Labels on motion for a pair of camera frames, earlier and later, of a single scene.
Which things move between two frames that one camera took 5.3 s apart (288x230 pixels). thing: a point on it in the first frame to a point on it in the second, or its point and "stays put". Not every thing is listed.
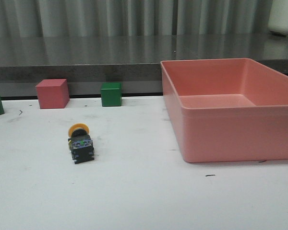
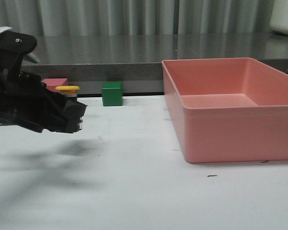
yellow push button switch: x=80 y=143 to x=69 y=91
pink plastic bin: x=231 y=109 stays put
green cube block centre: x=111 y=94 stays put
